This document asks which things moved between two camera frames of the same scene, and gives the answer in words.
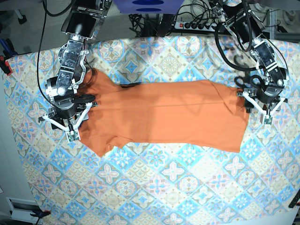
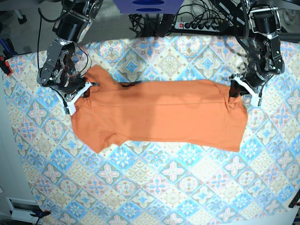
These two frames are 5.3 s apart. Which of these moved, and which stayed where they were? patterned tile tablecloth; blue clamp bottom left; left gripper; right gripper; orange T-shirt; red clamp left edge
Moved: left gripper; right gripper
Stayed: red clamp left edge; orange T-shirt; blue clamp bottom left; patterned tile tablecloth
